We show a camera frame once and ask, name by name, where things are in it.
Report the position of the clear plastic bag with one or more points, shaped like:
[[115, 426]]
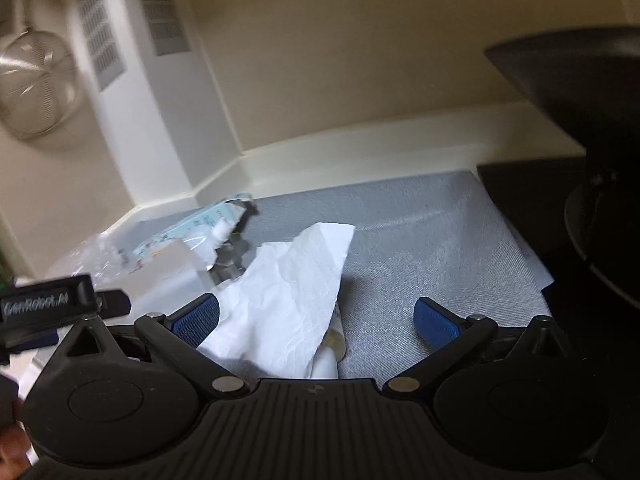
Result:
[[105, 255]]

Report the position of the grey woven mat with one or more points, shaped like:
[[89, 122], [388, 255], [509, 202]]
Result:
[[425, 240]]

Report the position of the light blue printed packet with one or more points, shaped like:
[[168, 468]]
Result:
[[200, 220]]

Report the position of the metal mesh strainer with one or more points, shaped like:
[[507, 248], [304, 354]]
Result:
[[35, 85]]

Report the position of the black wok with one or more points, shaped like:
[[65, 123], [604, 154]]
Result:
[[600, 85]]

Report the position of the white tissue paper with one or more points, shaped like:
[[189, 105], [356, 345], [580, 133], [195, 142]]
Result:
[[285, 300]]

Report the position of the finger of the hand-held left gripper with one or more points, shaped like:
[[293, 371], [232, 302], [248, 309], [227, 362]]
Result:
[[30, 342], [114, 303]]

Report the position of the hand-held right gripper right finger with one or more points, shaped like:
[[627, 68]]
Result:
[[436, 326]]

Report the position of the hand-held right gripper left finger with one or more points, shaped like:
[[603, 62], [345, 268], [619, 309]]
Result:
[[197, 321]]

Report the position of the wide grey wall vent grille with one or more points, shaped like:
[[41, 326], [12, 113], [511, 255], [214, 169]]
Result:
[[97, 25]]

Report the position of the narrow grey wall vent grille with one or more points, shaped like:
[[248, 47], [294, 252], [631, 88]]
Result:
[[162, 10]]

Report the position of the small beige stub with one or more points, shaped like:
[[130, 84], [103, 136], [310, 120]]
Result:
[[336, 342]]

